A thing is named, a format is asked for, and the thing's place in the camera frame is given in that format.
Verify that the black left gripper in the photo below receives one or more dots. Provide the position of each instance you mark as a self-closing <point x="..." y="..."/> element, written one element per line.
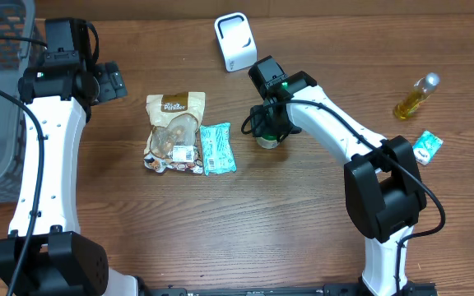
<point x="111" y="80"/>

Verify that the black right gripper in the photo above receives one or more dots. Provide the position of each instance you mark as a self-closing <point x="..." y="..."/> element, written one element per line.
<point x="263" y="127"/>

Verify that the green white Knorr jar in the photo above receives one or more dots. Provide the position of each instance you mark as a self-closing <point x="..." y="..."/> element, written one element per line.
<point x="267" y="141"/>

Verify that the teal wet wipes packet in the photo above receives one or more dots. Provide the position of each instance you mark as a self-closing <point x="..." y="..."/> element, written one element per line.
<point x="217" y="154"/>

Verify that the brown white snack bag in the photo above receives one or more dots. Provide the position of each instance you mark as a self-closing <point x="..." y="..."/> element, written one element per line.
<point x="173" y="142"/>

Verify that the yellow Vim bottle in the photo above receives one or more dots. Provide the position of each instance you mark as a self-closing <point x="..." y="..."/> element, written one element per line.
<point x="421" y="91"/>

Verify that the green tissue pack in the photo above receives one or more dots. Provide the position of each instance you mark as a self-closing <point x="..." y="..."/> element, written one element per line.
<point x="426" y="146"/>

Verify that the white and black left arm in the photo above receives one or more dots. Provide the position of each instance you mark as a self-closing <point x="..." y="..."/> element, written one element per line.
<point x="44" y="252"/>

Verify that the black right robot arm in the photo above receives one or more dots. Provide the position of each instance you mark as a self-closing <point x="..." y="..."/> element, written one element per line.
<point x="383" y="188"/>

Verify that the white barcode scanner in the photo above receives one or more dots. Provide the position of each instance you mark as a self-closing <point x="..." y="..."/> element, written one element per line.
<point x="236" y="41"/>

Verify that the grey plastic mesh basket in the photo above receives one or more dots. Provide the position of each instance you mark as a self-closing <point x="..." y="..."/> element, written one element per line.
<point x="17" y="19"/>

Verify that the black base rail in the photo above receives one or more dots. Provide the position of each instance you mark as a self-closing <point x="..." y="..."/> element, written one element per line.
<point x="282" y="291"/>

